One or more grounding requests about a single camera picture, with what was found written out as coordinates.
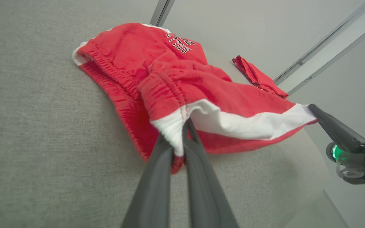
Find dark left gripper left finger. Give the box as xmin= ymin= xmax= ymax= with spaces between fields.
xmin=121 ymin=133 xmax=174 ymax=228

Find red shorts with white band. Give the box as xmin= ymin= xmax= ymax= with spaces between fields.
xmin=72 ymin=22 xmax=318 ymax=174

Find red garment with white stripes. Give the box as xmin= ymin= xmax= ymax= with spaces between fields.
xmin=232 ymin=55 xmax=289 ymax=99

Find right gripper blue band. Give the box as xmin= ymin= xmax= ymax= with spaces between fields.
xmin=307 ymin=104 xmax=365 ymax=207

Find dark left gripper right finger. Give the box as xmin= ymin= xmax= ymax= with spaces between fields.
xmin=182 ymin=119 xmax=240 ymax=228

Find grey double partition post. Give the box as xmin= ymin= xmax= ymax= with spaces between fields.
xmin=274 ymin=0 xmax=365 ymax=96

